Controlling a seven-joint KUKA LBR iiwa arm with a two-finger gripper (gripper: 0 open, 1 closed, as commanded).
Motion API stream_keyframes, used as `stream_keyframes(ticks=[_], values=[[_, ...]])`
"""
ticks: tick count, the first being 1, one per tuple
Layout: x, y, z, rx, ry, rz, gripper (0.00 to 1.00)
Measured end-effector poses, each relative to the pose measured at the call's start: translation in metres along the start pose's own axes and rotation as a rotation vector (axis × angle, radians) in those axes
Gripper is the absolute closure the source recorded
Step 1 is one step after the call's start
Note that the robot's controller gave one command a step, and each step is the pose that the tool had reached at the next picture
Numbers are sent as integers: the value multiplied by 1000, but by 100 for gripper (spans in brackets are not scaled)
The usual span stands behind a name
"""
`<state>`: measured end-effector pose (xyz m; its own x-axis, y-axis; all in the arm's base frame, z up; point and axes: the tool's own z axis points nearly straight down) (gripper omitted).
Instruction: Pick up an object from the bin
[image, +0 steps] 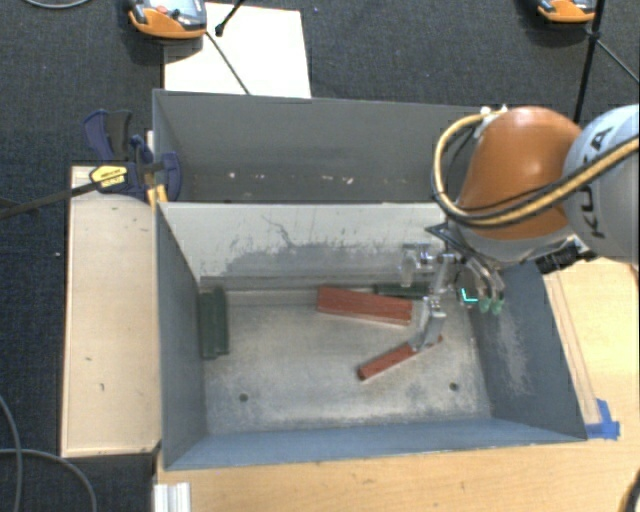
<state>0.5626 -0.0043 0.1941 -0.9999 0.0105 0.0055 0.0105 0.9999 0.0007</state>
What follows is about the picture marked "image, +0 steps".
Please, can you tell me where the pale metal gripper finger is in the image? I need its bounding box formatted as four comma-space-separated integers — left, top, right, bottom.
400, 243, 441, 288
408, 294, 447, 352

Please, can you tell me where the black cylinder on white bracket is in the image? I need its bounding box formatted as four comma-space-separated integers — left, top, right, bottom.
535, 238, 597, 275

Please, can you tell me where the pale wood board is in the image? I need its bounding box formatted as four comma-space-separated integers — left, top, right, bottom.
59, 165, 164, 459

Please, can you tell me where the dark green flat block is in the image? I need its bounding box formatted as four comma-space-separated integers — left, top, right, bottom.
198, 285, 231, 361
372, 282, 432, 301

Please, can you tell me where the grey metal bin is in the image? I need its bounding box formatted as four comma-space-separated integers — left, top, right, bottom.
151, 89, 589, 472

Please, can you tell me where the red-brown flat block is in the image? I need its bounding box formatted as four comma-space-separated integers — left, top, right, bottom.
315, 285, 416, 328
356, 333, 444, 383

